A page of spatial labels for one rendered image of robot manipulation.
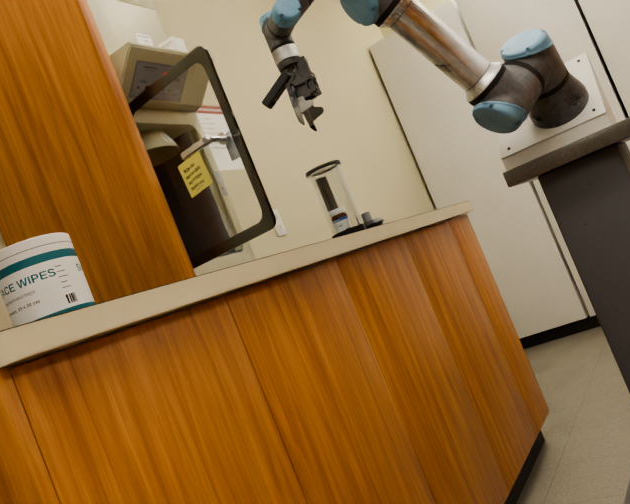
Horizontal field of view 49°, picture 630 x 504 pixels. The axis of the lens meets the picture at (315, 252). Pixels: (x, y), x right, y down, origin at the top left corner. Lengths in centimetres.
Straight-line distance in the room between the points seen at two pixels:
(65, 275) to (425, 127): 361
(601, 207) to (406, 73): 295
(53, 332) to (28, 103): 90
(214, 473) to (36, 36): 106
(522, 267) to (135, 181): 327
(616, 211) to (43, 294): 130
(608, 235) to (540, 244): 260
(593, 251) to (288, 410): 91
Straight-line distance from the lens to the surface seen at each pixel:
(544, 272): 444
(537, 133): 189
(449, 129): 451
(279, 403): 127
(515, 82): 172
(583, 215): 183
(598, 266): 184
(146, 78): 171
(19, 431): 91
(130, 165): 153
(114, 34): 183
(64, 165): 167
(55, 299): 115
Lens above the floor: 84
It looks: 3 degrees up
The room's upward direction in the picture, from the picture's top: 22 degrees counter-clockwise
